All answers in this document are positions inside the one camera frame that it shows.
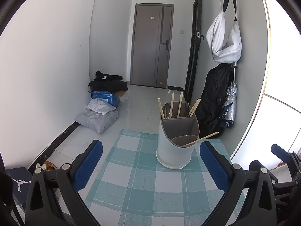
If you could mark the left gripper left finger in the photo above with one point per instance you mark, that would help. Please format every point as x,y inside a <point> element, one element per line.
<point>42,207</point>

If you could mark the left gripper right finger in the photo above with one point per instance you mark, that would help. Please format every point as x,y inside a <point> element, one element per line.
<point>259,206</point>

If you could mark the brown shoe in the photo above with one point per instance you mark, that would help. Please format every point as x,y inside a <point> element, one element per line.
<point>48,166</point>

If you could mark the navy jordan shoe box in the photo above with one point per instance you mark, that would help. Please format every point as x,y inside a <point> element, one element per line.
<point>21,178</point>

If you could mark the teal plaid placemat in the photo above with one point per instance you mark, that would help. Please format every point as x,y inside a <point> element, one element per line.
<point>133,188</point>

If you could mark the grey plastic parcel bag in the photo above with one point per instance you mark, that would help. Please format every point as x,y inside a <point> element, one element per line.
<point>96,121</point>

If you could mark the white plastic parcel bag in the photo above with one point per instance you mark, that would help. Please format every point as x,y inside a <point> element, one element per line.
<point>99,106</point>

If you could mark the chopstick leaning in front compartment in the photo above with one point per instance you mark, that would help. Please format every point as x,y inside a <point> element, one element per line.
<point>200,139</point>

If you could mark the blue cardboard box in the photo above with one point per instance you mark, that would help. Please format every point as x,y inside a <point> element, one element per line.
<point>110,98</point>

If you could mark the silver folded umbrella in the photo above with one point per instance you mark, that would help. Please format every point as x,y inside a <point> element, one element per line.
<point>229,108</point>

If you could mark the black clothes pile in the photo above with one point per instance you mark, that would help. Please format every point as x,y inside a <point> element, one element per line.
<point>107,83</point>

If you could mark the white grey utensil holder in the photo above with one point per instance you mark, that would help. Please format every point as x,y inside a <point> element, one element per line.
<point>175,133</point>

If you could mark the black backpack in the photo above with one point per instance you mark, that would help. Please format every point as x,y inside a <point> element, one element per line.
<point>209,110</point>

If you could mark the chopstick in holder leftmost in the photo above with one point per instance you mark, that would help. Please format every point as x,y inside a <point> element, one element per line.
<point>161,109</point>

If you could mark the chopstick in holder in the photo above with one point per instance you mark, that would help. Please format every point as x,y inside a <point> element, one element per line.
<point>171,106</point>
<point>193,109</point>
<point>161,109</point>
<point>180,103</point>

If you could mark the chopstick in holder rightmost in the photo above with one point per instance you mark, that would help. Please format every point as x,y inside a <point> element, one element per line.
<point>193,109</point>

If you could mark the grey door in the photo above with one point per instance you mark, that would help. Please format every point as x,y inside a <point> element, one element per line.
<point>151,42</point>

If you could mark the black door frame rack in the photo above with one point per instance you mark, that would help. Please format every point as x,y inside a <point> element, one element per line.
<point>196,38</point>

